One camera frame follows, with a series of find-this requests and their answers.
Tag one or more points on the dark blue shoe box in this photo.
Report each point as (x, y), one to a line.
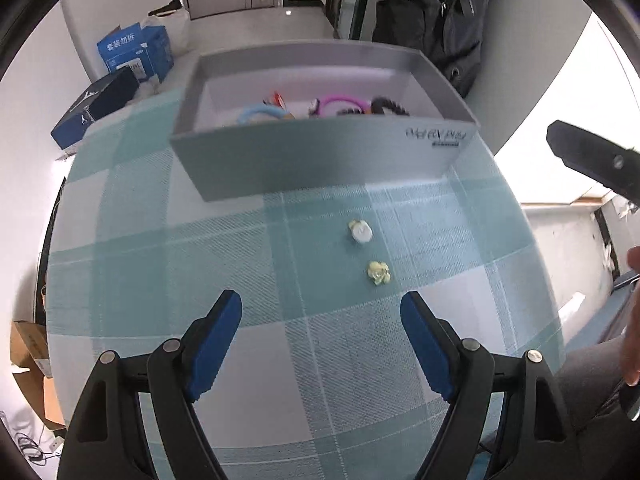
(95, 110)

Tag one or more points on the white flower earring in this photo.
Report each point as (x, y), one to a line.
(360, 231)

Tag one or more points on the blue cardboard carton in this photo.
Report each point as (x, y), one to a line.
(135, 50)

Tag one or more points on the clear plastic bag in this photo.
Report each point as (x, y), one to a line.
(147, 87)

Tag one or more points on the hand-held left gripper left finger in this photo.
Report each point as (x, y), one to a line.
(215, 345)

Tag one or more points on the person's right hand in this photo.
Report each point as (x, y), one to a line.
(634, 320)

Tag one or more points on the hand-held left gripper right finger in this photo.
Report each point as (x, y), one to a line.
(425, 345)

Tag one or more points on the grey cardboard box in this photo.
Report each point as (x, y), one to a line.
(300, 160)

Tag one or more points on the teal plaid tablecloth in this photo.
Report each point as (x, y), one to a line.
(250, 270)

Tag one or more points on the yellow flower earring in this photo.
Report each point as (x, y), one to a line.
(378, 271)

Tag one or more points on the black jacket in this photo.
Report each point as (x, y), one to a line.
(450, 20)

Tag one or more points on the brown cardboard box with label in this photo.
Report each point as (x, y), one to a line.
(45, 400)

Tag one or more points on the red hair clip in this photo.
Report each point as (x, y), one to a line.
(277, 98)

